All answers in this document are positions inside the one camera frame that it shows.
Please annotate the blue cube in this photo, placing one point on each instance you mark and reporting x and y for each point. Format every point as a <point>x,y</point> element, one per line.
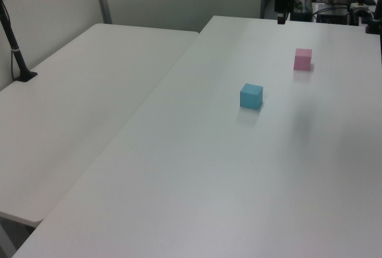
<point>250,96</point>

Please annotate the pink cube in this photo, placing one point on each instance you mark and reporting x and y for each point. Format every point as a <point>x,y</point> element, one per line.
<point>302,59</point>

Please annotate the black equipment box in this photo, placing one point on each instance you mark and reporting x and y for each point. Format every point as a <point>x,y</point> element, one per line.
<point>332,15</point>

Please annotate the black clamp stand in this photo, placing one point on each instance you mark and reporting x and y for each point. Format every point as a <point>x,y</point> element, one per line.
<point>374,16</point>

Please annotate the black camera stand pole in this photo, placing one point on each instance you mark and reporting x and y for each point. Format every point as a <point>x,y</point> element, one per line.
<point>13,41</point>

